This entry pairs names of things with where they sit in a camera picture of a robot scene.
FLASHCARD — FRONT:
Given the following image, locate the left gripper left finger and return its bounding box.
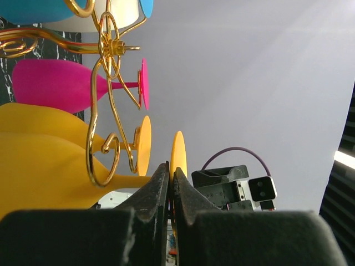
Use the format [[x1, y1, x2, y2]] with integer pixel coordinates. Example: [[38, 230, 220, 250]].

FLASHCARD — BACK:
[[1, 162, 169, 265]]

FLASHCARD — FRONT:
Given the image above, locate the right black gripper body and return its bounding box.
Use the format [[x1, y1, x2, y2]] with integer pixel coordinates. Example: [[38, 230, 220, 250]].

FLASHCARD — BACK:
[[192, 165, 260, 211]]

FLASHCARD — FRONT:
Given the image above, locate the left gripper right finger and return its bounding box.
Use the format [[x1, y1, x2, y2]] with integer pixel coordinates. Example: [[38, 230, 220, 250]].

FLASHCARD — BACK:
[[173, 168, 347, 265]]

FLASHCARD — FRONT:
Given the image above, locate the yellow wine glass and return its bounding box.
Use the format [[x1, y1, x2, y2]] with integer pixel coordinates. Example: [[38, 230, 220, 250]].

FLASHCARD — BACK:
[[0, 130, 188, 239], [1, 103, 151, 176]]

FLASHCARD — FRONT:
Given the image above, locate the pink wine glass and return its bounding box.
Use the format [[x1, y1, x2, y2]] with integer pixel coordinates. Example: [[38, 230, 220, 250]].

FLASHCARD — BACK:
[[12, 57, 150, 114]]

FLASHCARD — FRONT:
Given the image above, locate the blue wine glass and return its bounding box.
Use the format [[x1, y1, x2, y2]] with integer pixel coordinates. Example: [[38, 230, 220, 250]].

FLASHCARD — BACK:
[[1, 1, 154, 27]]

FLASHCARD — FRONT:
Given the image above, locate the white cylindrical container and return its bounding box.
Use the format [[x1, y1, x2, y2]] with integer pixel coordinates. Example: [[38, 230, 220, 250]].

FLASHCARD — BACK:
[[41, 0, 140, 33]]

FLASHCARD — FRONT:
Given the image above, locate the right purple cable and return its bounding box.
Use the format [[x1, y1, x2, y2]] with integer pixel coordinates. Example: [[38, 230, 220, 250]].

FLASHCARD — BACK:
[[201, 146, 272, 178]]

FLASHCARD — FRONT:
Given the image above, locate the gold wire glass rack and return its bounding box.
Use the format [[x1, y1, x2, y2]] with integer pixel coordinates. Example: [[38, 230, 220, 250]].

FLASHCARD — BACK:
[[1, 15, 138, 187]]

